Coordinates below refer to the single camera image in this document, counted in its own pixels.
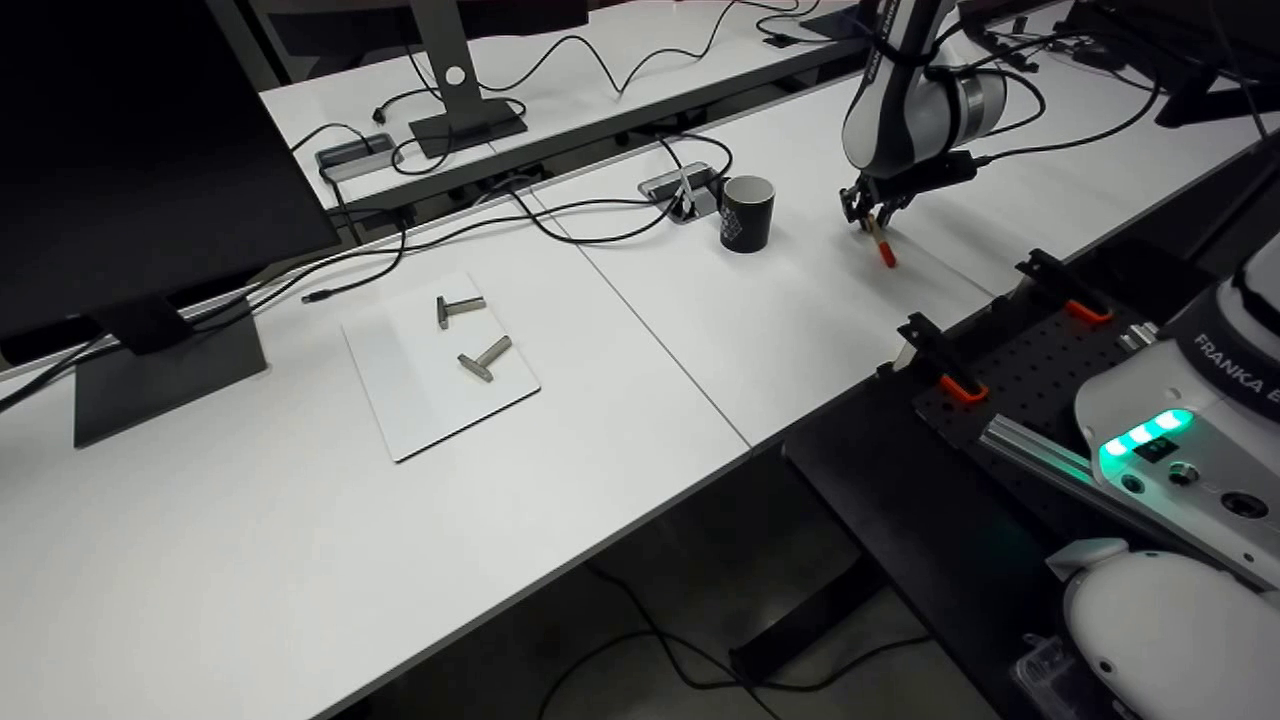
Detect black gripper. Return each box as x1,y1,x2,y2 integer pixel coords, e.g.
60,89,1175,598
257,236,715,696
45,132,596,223
840,170,924,248

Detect black mug with white print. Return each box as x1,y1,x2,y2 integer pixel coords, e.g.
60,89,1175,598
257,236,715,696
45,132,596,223
715,173,782,257

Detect black power strip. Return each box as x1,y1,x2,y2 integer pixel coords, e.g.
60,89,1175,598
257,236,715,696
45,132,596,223
980,33,1047,71

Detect black robot mounting stand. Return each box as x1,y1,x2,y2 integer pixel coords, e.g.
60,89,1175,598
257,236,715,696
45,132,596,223
782,132,1280,720

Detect dark monitor with black stand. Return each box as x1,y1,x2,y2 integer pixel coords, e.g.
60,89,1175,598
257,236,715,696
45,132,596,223
1063,0,1280,132

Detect black table foot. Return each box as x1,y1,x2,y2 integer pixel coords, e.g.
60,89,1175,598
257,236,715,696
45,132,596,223
723,547,896,688

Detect grey metal T piece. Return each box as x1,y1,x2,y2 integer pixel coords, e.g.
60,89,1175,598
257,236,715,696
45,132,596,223
458,331,522,388
433,290,492,331

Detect white rectangular board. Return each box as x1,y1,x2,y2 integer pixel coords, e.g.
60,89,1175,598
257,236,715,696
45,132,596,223
335,277,548,470

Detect grey docking box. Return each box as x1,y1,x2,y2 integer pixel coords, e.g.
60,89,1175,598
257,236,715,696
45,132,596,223
314,127,402,186

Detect orange handled black clamp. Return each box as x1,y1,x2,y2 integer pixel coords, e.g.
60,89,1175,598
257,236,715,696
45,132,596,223
1016,245,1121,331
896,307,997,409

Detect aluminium profile rail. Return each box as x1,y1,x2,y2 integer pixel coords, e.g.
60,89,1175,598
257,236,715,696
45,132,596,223
978,411,1280,591

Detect black looped cable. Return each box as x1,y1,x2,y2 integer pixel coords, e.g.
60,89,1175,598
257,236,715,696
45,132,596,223
510,127,740,251

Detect black coiled desk cable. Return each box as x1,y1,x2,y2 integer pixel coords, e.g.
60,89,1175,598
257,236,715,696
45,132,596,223
498,0,857,103

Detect black floor cable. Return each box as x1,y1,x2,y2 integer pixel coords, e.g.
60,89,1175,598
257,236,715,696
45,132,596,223
532,563,946,720

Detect black wavy desk cable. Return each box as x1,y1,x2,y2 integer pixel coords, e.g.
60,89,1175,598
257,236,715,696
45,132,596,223
287,79,453,180

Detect black monitor cable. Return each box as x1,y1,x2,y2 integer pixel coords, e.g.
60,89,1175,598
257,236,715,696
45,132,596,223
0,195,672,411

